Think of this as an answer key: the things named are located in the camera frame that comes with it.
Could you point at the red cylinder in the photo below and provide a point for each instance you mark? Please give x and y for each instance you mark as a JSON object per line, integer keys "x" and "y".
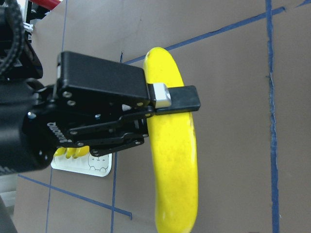
{"x": 48, "y": 4}

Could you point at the white rectangular tray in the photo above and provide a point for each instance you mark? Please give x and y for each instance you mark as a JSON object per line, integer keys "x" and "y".
{"x": 87, "y": 164}

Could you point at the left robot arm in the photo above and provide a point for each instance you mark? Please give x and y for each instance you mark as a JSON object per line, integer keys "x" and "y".
{"x": 20, "y": 74}

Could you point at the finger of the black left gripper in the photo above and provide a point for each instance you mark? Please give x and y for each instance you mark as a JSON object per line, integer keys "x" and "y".
{"x": 97, "y": 85}
{"x": 126, "y": 132}

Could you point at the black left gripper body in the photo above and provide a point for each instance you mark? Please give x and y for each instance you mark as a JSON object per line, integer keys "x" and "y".
{"x": 46, "y": 126}

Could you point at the translucent yellow banana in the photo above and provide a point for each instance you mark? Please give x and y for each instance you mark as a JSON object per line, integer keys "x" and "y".
{"x": 60, "y": 151}

